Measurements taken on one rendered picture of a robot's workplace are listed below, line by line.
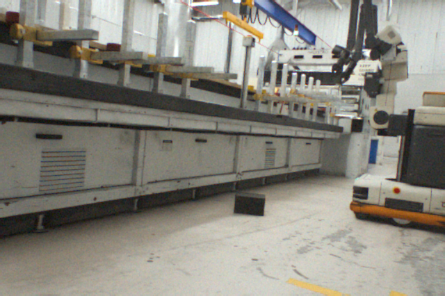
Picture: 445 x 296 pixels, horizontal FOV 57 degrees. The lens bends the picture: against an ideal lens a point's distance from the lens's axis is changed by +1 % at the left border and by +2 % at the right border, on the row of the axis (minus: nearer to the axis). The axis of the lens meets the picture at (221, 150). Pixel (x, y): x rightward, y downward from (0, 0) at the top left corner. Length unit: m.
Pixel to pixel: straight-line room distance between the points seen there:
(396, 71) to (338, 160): 2.98
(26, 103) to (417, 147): 2.34
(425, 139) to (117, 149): 1.96
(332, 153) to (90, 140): 4.38
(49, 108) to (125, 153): 0.75
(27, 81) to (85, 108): 0.32
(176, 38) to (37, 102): 5.90
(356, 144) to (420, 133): 2.90
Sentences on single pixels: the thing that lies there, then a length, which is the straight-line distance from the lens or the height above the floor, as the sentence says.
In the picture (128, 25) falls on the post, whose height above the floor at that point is 0.98.
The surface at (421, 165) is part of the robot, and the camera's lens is 2.99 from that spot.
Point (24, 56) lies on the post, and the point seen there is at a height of 0.74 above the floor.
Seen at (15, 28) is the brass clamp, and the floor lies 0.83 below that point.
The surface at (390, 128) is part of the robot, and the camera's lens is 3.05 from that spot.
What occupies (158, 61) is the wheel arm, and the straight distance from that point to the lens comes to 1.89.
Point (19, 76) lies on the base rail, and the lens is 1.60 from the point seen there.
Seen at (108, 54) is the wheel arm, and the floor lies 0.80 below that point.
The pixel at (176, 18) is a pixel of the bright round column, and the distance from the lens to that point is 7.54.
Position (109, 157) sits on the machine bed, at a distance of 2.28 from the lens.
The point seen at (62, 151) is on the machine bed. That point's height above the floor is 0.37.
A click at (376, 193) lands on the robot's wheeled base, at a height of 0.20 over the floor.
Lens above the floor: 0.56
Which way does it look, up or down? 4 degrees down
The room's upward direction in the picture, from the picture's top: 5 degrees clockwise
